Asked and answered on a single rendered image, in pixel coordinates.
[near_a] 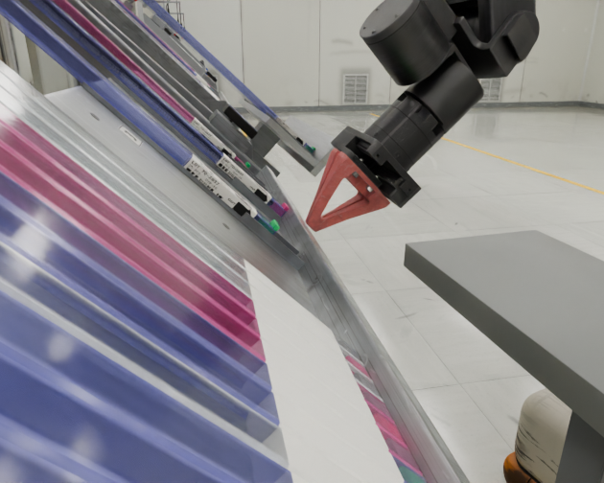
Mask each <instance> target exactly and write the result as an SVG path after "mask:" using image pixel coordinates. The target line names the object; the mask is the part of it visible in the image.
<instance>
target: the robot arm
mask: <svg viewBox="0 0 604 483"><path fill-rule="evenodd" d="M539 31H540V25H539V20H538V18H537V16H536V0H384V1H383V2H382V3H381V4H380V5H379V6H378V7H377V8H376V9H375V10H373V11H372V12H371V13H370V14H369V15H368V16H367V18H366V19H365V20H364V22H363V24H362V25H361V27H360V37H361V38H362V40H363V41H364V42H365V44H366V45H367V46H368V48H369V49H370V50H371V52H372V53H373V54H374V56H375V57H376V58H377V60H378V61H379V62H380V63H381V65H382V66H383V68H384V69H385V70H386V72H387V73H388V74H389V76H390V77H391V78H392V79H393V80H394V81H395V83H396V84H397V85H399V86H408V85H409V87H408V88H407V89H406V90H405V91H404V93H402V94H401V95H400V96H399V97H398V98H397V99H396V100H395V101H394V103H393V104H392V105H391V106H390V107H389V108H388V109H387V110H386V111H385V112H384V113H383V114H382V115H381V116H380V117H379V118H378V119H377V120H376V121H375V122H374V123H373V124H372V125H371V126H370V127H369V128H368V129H367V130H366V131H365V132H364V133H362V132H360V131H358V130H356V129H354V128H352V127H350V126H347V127H346V128H345V129H344V130H343V131H342V132H341V133H340V134H339V135H338V136H337V137H336V138H335V139H334V140H333V141H332V142H331V144H332V146H333V147H334V149H333V150H332V151H331V152H330V155H329V158H328V161H327V164H326V167H325V170H324V173H323V175H322V178H321V181H320V184H319V186H318V189H317V192H316V195H315V197H314V201H313V204H312V206H311V209H310V211H309V214H308V215H307V218H306V223H307V225H308V226H309V227H311V228H312V229H313V230H314V231H315V232H317V231H320V230H322V229H325V228H327V227H330V226H332V225H335V224H337V223H340V222H342V221H345V220H347V219H352V218H355V217H358V216H361V215H364V214H368V213H371V212H374V211H377V210H380V209H382V208H385V207H387V206H388V205H389V204H390V201H392V202H393V203H394V204H395V205H397V206H398V207H399V208H402V207H403V206H405V205H406V204H407V203H408V202H409V201H410V200H411V199H412V198H413V197H414V196H415V195H416V194H417V193H418V192H419V191H420V190H421V187H420V186H419V185H418V184H417V183H416V182H415V181H414V179H413V178H412V177H411V176H410V175H409V174H408V173H407V172H408V171H409V170H410V168H411V167H412V166H413V165H414V164H415V163H417V162H418V161H419V160H420V159H421V158H422V157H423V156H424V155H425V154H426V153H427V152H428V151H429V150H430V149H431V148H432V147H433V146H434V145H435V144H436V143H437V142H438V141H439V140H440V139H441V138H442V137H443V136H444V134H446V133H447V132H448V131H449V130H450V129H451V128H452V127H453V126H454V125H455V124H456V123H457V122H458V121H459V120H460V119H461V118H462V117H463V116H464V115H465V114H466V113H467V112H468V111H469V110H470V109H471V108H472V107H474V106H475V105H476V104H477V103H478V102H479V101H480V100H481V99H482V98H483V96H484V90H483V88H482V86H481V84H480V83H479V81H478V79H491V78H505V77H508V75H509V74H510V73H511V71H512V70H513V69H514V67H515V66H516V64H519V63H521V62H522V61H524V60H525V59H526V57H527V56H528V55H529V53H530V51H531V49H532V47H533V46H534V44H535V43H536V41H537V39H538V36H539ZM360 159H361V160H362V161H360ZM376 176H377V177H376ZM343 178H346V179H347V180H348V181H349V182H350V183H351V184H352V185H353V186H354V187H355V188H356V189H357V190H358V193H357V194H356V195H355V196H353V197H352V198H350V199H349V200H347V201H346V202H344V203H342V204H341V205H339V206H338V207H336V209H334V210H332V211H330V212H328V213H326V214H325V215H323V216H321V215H322V213H323V211H324V209H325V208H326V206H327V204H328V202H329V200H330V199H331V197H332V195H333V194H334V192H335V191H336V189H337V187H338V185H339V184H340V182H341V180H342V179H343ZM388 199H389V200H390V201H389V200H388Z"/></svg>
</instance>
